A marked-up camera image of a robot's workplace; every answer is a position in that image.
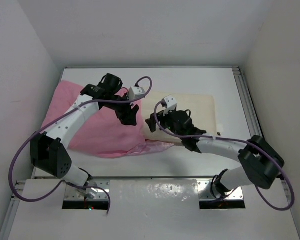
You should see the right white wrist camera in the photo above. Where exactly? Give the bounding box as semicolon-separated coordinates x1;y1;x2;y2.
161;95;178;115

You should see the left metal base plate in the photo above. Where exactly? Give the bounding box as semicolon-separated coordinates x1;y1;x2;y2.
62;180;111;211

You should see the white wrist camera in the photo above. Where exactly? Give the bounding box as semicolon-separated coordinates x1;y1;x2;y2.
161;95;178;115
128;86;146;101

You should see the white front cover board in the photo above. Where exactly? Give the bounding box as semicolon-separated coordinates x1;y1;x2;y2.
9;179;299;240

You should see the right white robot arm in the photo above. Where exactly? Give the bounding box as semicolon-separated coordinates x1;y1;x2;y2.
145;110;285;197

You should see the pink satin pillowcase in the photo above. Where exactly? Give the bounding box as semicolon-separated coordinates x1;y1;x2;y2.
42;80;174;159

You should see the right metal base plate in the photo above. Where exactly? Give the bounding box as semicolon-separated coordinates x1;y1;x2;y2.
197;179;246;210

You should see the metal base plate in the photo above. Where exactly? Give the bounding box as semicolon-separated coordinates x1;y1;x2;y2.
62;180;111;211
197;179;246;210

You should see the aluminium table frame rail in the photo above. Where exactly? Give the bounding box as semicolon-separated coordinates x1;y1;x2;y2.
233;66;276;178

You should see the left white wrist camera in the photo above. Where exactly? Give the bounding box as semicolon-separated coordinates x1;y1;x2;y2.
128;86;146;101

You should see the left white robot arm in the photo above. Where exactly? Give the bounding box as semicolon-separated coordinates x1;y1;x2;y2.
30;73;146;187

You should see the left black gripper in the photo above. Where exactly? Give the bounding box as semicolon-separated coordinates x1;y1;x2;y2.
104;92;139;125

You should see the cream white pillow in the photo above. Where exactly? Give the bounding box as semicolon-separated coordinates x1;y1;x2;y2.
141;91;217;146

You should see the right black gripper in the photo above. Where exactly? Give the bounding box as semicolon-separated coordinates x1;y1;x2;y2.
146;106;185;141

